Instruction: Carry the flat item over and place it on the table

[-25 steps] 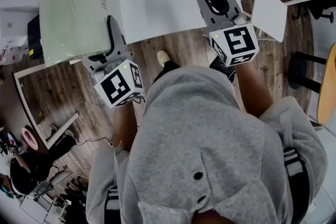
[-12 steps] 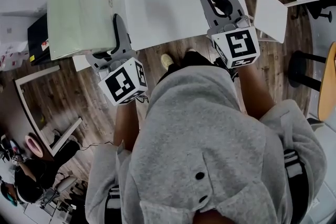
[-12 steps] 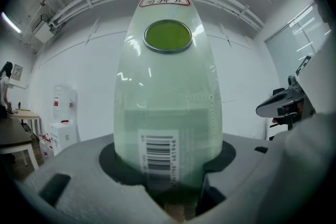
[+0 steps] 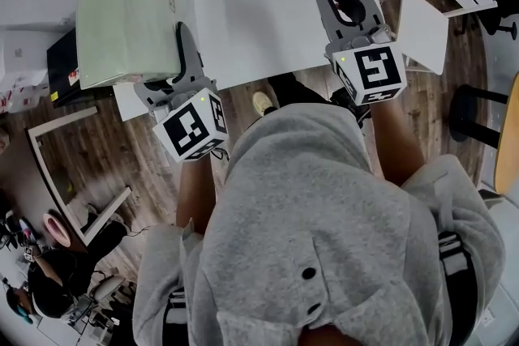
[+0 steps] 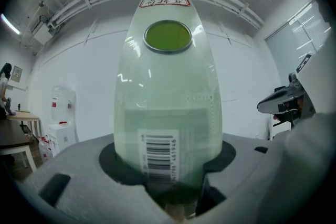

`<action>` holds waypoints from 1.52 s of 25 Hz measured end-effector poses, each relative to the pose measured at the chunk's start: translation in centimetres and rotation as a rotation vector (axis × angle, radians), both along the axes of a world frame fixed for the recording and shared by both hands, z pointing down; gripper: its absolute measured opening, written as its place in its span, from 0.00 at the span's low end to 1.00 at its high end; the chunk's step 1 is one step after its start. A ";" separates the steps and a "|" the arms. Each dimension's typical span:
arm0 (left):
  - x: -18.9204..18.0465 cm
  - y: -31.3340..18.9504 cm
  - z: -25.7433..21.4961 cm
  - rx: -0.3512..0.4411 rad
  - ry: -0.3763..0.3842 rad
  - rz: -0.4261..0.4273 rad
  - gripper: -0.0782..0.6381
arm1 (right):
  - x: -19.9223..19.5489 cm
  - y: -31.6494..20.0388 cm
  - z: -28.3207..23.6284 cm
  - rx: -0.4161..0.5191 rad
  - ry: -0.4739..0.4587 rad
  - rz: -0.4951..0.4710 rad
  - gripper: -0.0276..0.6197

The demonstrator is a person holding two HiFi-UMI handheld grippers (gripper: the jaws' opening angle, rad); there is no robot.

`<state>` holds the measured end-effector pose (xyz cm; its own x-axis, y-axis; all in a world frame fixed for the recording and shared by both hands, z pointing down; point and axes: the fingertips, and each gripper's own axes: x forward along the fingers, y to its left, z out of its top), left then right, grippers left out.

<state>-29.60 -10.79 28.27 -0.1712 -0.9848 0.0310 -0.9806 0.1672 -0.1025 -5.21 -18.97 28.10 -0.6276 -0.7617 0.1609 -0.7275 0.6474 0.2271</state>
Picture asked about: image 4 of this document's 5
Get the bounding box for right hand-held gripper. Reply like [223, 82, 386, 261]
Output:
[312, 0, 409, 107]

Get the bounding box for person's beige shoe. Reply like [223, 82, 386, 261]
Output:
[251, 91, 280, 117]

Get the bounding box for pale green translucent package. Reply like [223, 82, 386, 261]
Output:
[75, 0, 199, 91]

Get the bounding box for person's right forearm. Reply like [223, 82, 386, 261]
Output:
[369, 103, 427, 188]

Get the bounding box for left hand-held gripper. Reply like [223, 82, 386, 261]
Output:
[133, 20, 230, 164]

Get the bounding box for wooden stool black legs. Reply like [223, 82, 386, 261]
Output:
[448, 70, 519, 196]

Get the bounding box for dark brown white-framed side table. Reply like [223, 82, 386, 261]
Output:
[0, 105, 134, 253]

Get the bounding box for person's black trouser leg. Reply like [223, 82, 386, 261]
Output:
[267, 71, 340, 113]

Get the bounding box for person's grey hoodie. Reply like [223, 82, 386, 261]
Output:
[132, 103, 508, 346]

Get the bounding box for white water dispenser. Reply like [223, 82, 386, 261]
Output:
[0, 29, 52, 79]

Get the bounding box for black box yellow sticker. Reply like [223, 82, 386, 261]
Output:
[45, 28, 115, 109]

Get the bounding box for black white shoulder strap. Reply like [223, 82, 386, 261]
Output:
[436, 230, 479, 337]
[163, 286, 188, 346]

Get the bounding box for person's left forearm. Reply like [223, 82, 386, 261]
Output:
[175, 154, 215, 237]

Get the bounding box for white chair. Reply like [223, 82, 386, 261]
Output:
[379, 0, 499, 76]

